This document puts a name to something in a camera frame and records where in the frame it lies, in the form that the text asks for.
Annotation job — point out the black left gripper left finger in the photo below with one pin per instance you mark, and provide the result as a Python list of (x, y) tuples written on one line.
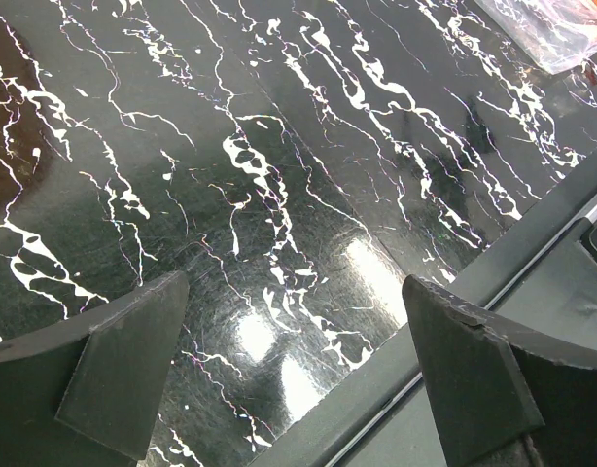
[(86, 391)]

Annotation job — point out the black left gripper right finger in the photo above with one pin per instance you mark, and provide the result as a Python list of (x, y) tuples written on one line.
[(501, 394)]

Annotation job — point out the clear zip bag orange zipper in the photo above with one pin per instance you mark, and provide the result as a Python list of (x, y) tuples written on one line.
[(557, 34)]

